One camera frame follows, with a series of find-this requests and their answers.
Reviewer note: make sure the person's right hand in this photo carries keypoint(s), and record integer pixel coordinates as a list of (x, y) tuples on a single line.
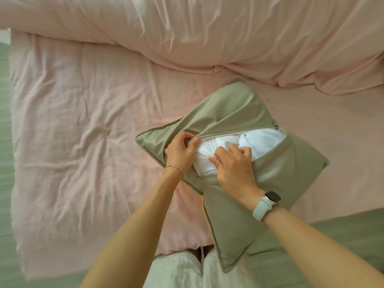
[(235, 173)]

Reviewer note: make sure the person's left hand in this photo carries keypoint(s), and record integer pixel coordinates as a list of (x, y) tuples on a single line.
[(180, 152)]

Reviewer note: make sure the white pillow insert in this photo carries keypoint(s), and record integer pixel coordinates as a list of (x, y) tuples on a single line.
[(264, 140)]

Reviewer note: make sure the grey and orange pillowcase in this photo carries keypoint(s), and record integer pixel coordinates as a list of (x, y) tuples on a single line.
[(234, 110)]

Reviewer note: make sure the pink bed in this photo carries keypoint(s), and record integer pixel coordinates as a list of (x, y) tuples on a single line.
[(75, 131)]

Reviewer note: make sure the person's left forearm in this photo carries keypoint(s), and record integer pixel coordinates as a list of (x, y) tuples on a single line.
[(138, 236)]

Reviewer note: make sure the person's right forearm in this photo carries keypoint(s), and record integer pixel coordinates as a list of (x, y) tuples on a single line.
[(315, 254)]

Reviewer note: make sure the person's white shorts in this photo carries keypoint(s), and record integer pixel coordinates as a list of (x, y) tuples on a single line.
[(174, 272)]

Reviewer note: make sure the white smartwatch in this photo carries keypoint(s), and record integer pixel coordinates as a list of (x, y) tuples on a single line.
[(261, 206)]

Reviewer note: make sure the pink ruffled duvet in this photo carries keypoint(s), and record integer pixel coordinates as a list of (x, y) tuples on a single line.
[(210, 32)]

